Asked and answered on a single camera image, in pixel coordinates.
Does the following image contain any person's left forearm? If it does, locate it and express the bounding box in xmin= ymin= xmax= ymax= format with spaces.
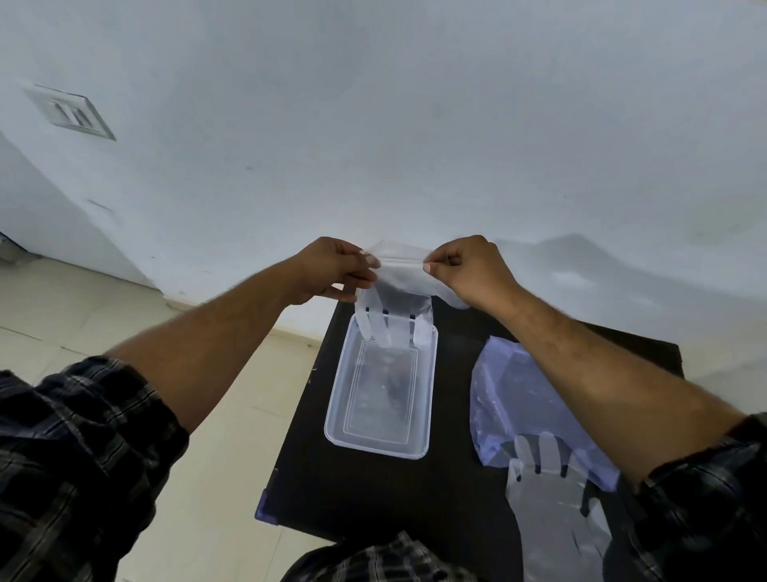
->
xmin=105 ymin=257 xmax=300 ymax=434

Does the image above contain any purple translucent plastic bag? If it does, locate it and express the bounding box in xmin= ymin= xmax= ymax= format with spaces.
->
xmin=469 ymin=335 xmax=622 ymax=492

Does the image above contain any white wall switch plate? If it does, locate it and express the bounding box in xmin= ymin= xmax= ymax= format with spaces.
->
xmin=21 ymin=81 xmax=117 ymax=142

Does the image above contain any person's left hand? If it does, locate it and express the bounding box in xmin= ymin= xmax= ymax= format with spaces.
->
xmin=287 ymin=237 xmax=382 ymax=308

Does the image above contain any person's right forearm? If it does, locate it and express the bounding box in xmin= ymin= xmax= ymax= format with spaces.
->
xmin=497 ymin=281 xmax=747 ymax=490

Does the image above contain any clear plastic container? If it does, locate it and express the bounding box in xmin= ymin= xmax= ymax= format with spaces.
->
xmin=324 ymin=311 xmax=439 ymax=461

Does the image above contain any person's right hand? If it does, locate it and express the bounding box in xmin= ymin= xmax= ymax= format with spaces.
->
xmin=423 ymin=234 xmax=523 ymax=319

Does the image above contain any clear plastic glove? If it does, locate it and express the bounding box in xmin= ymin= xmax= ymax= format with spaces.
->
xmin=505 ymin=431 xmax=612 ymax=582
xmin=354 ymin=241 xmax=471 ymax=350

